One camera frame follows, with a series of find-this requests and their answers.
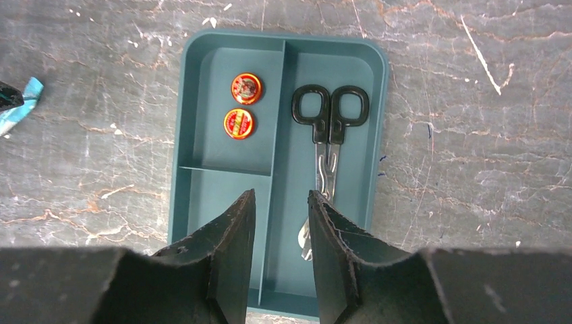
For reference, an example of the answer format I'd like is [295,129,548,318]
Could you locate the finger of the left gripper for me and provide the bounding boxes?
[0,81,24,112]

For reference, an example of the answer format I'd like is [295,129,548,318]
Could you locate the small red balm tin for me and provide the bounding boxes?
[223,108,256,140]

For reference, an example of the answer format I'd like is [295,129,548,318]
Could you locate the teal sachet by gauze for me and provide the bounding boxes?
[1,77,44,136]

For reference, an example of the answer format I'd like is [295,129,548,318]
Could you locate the black handled scissors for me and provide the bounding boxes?
[291,84,371,263]

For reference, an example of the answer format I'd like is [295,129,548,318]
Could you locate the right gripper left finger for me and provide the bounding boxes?
[1,190,256,323]

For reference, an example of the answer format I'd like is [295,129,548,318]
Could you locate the teal plastic tray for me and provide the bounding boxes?
[168,29,389,320]

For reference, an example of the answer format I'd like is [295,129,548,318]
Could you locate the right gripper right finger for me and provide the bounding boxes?
[308,190,571,323]

